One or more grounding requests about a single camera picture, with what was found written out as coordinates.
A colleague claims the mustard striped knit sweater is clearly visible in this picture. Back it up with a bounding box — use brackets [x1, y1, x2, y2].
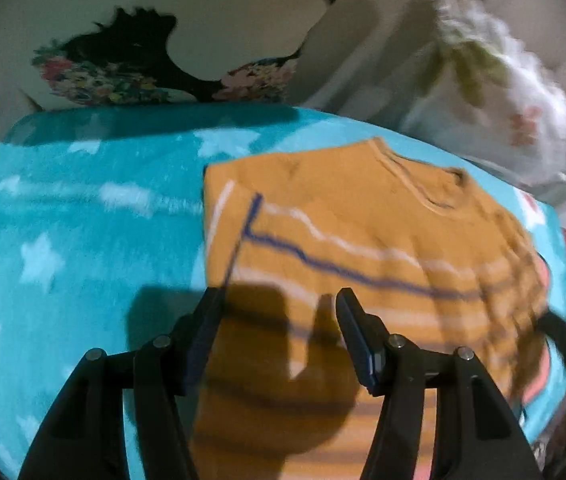
[191, 138, 548, 479]

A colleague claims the turquoise star cartoon blanket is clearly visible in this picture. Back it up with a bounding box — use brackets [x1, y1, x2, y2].
[0, 103, 566, 479]

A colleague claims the white floral satin pillow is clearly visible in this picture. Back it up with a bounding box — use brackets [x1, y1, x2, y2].
[400, 0, 566, 195]

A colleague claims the beige curtain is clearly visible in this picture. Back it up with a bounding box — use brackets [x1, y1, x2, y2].
[287, 0, 566, 138]

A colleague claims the white crane print pillow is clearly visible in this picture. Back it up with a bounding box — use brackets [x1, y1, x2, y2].
[0, 0, 340, 111]

